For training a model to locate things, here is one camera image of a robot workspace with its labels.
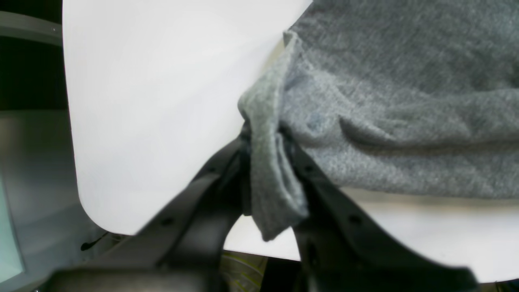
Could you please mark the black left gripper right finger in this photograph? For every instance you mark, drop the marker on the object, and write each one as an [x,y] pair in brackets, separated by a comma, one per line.
[340,243]

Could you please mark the grey T-shirt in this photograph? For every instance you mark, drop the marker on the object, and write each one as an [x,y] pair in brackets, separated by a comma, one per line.
[415,97]

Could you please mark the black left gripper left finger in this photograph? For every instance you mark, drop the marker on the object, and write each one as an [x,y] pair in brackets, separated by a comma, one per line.
[184,241]

